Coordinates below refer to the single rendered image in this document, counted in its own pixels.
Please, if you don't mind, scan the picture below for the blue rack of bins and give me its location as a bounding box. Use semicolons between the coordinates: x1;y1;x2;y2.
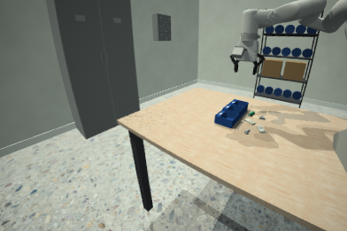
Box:
214;99;249;128

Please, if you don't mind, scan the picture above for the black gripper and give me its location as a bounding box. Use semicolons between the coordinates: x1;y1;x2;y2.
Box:
230;39;265;75

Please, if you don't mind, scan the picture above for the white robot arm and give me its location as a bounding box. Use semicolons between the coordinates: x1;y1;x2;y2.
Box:
232;0;347;58

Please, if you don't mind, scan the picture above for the white domino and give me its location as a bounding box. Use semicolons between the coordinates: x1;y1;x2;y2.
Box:
244;119;256;125
257;126;266;133

